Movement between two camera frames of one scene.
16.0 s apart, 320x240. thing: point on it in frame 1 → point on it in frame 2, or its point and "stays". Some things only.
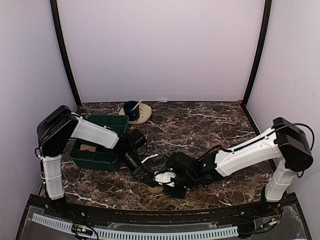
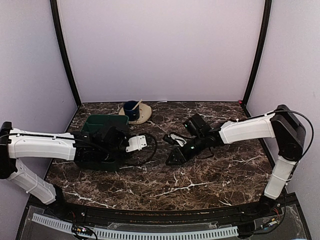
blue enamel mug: [133, 115] stays
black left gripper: [142, 170] → [117, 158]
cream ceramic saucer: [145, 114] stays
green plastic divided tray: [103, 159] stays
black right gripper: [179, 194] → [178, 152]
